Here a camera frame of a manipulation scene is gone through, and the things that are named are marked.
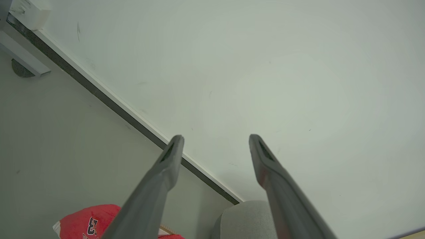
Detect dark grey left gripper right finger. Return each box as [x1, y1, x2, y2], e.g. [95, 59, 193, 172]
[249, 134, 338, 239]

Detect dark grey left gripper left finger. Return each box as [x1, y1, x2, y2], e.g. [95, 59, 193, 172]
[101, 134, 185, 239]

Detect red basketball jersey number 23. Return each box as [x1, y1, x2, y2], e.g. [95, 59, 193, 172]
[53, 204, 185, 239]

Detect white perforated basket tan rim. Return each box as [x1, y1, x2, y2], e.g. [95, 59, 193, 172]
[159, 224, 178, 235]

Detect grey fabric sofa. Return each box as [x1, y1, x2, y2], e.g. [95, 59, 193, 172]
[211, 200, 278, 239]

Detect white and black baseboard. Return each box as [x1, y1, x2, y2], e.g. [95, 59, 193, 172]
[6, 13, 245, 205]

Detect white wall box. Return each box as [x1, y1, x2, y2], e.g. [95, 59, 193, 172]
[10, 0, 52, 31]

